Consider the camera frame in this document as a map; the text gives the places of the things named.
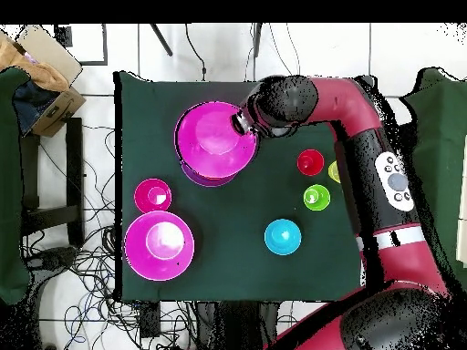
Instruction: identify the yellow cup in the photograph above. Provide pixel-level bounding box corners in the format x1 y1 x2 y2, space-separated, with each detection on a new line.
327 160 342 184

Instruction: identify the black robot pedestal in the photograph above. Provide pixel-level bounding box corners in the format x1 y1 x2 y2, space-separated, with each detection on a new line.
196 301 282 350

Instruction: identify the green cup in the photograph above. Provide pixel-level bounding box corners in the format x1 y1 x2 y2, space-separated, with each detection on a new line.
303 184 332 211

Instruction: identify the black cable with plug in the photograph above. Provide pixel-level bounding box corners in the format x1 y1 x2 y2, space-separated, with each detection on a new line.
183 23 208 82

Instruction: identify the tangle of black cables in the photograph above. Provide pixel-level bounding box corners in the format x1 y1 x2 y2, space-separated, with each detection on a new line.
21 123 198 350

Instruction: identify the green side table cloth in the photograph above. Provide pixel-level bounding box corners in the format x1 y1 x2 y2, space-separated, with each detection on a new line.
0 67 32 305
399 67 467 293

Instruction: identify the dark green tablecloth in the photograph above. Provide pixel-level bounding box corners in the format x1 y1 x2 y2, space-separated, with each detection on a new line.
113 69 379 304

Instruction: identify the black floor box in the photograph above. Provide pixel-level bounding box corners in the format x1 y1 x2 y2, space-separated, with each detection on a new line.
139 301 162 339

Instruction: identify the crimson bowl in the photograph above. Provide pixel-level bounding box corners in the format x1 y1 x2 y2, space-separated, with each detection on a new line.
133 178 173 214

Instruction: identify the black rounded floor base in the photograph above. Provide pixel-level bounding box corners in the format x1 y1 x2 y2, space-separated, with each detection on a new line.
34 246 79 271

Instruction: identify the large pink bowl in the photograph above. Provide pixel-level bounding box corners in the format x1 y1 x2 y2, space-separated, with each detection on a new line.
124 210 196 282
173 100 259 180

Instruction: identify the purple bowl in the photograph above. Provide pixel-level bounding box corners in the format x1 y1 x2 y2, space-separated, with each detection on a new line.
180 163 239 188

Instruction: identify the red cup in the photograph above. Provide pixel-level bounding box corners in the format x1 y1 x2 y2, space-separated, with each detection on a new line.
296 148 326 177

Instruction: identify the black stool frame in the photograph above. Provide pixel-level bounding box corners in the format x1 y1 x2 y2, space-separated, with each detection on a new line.
19 117 86 249

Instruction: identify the black tripod leg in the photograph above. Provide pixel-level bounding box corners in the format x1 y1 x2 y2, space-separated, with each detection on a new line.
252 23 264 58
149 23 174 57

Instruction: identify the black square frame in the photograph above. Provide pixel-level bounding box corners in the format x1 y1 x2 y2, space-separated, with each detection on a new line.
54 23 109 67

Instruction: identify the small blue bowl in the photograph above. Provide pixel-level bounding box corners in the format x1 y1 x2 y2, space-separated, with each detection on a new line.
264 218 303 256

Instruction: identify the cardboard box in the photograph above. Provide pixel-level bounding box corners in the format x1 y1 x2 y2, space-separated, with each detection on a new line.
0 24 88 139

